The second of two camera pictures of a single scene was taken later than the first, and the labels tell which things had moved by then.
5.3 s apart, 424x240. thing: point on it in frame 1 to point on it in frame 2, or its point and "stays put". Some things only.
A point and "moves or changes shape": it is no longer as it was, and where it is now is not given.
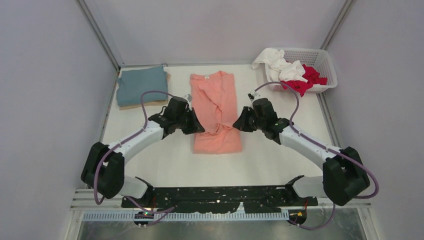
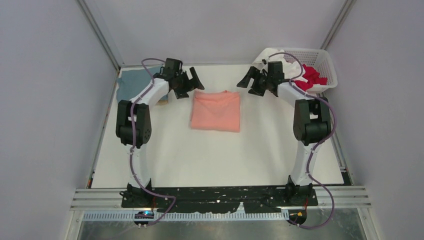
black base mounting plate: x=210 y=199 stays put
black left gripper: x=195 y=127 to x=182 y=94
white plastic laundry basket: x=318 y=58 stays put
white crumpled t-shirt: x=277 y=67 stays put
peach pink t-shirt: x=213 y=99 moves or changes shape
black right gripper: x=242 y=124 to x=252 y=73
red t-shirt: x=312 y=76 stays put
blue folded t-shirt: x=132 y=83 stays put
